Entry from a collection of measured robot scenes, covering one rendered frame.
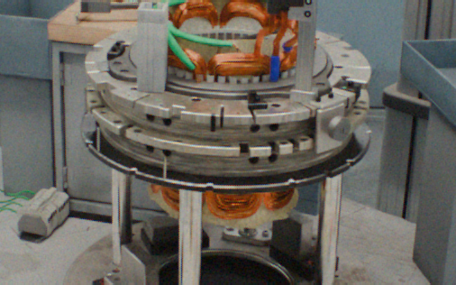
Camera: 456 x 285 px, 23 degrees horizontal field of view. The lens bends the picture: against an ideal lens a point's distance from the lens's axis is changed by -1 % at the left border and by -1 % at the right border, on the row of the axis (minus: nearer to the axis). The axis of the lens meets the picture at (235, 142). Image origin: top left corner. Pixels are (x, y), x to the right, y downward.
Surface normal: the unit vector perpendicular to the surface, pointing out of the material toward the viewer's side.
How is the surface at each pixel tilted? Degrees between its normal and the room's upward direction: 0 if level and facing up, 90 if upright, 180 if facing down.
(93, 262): 0
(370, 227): 0
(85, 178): 90
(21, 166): 90
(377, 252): 0
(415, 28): 90
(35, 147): 90
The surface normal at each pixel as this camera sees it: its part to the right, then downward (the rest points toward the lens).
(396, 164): -0.64, 0.29
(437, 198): -0.97, 0.07
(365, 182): 0.04, -0.91
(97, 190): -0.24, 0.39
